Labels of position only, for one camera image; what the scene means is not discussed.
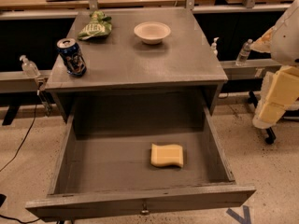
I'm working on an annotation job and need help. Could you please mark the blue soda can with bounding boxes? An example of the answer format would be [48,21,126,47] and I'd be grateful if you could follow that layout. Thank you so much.
[57,38,87,77]

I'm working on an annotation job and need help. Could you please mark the green chip bag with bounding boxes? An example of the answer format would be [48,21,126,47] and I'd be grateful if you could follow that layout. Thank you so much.
[78,10,112,40]

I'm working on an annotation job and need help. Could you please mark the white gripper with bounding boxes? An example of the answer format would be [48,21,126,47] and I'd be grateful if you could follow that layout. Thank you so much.
[252,65,299,129]

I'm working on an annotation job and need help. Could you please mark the clear water bottle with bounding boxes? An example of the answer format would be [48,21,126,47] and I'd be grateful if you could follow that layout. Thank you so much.
[235,39,253,66]

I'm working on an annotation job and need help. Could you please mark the small white pump bottle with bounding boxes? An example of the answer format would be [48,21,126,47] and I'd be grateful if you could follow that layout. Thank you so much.
[211,37,219,56]

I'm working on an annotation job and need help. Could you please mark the grey metal rail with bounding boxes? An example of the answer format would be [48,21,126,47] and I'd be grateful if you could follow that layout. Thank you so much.
[0,59,281,93]

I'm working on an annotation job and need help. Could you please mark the grey open drawer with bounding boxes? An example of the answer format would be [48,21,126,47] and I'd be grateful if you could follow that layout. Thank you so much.
[26,102,255,221]

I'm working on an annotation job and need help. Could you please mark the white bowl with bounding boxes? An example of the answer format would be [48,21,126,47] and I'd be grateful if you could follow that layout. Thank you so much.
[134,21,171,45]

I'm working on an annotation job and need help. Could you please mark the yellow sponge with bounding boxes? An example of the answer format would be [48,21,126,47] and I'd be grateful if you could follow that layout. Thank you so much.
[150,144,184,168]

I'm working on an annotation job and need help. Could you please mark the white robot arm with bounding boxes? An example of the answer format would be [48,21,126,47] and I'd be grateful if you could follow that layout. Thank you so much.
[251,0,299,129]

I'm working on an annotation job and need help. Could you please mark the clear sanitizer pump bottle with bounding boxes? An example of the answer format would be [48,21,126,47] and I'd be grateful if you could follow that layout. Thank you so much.
[20,55,40,78]

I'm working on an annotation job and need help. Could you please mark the metal drawer knob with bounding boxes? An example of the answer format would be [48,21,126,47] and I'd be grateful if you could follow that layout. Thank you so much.
[140,203,150,216]

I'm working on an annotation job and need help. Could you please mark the grey wooden cabinet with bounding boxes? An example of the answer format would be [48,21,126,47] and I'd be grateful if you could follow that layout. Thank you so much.
[46,7,227,119]

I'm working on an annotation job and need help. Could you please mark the black floor cable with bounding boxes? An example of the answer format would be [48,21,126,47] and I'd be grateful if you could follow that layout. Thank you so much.
[0,105,41,224]

